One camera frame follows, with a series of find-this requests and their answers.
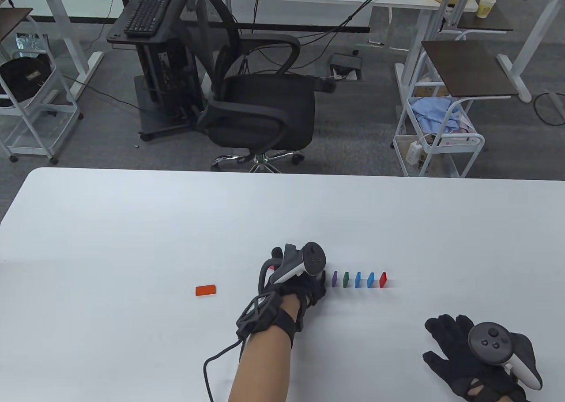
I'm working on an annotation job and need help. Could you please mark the person's left hand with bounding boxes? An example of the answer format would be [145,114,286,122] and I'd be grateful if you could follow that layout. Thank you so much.
[265,247,328,332]

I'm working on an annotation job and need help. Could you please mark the person's right hand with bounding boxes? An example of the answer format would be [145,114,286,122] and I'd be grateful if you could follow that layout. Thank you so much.
[423,315,541,402]

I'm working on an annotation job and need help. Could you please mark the grey white hand controller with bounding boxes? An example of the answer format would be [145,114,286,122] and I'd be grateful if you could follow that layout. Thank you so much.
[258,242,327,294]
[468,322,542,391]

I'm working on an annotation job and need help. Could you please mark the person's left forearm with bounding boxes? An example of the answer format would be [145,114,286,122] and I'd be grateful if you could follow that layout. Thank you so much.
[227,294,305,402]

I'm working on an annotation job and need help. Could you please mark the black mesh office chair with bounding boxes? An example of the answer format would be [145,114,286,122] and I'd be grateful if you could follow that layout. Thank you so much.
[174,0,337,173]

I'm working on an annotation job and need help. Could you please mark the light blue cloth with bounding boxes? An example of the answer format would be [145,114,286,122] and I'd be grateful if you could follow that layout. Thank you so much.
[410,98,462,133]

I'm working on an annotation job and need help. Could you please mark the grey floor socket box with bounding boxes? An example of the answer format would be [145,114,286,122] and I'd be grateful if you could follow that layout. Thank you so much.
[329,53,365,81]

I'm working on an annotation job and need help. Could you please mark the black computer cart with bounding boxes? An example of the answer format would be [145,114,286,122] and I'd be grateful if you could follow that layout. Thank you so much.
[107,0,208,142]

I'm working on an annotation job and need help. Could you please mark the white cart with brown top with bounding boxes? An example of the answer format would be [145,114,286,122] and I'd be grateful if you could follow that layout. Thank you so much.
[0,8,84,164]
[392,40,519,178]

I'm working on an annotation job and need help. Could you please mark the dark brown side tabletop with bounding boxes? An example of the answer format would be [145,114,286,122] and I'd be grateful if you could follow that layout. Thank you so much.
[457,12,514,32]

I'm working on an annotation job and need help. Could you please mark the black keyboard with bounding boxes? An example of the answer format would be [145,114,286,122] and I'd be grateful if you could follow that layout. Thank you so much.
[124,0,175,38]

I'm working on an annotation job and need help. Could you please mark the black bag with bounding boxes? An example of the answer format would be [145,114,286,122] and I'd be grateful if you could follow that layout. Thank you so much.
[0,55,53,106]

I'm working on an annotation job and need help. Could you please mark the clear plastic packet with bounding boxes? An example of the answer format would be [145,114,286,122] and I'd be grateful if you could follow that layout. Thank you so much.
[15,33,48,59]

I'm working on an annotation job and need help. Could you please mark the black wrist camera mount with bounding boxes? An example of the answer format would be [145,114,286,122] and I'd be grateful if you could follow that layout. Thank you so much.
[236,292,297,345]

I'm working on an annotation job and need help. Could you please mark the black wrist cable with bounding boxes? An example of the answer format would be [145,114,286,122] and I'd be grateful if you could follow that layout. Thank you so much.
[203,338,248,402]

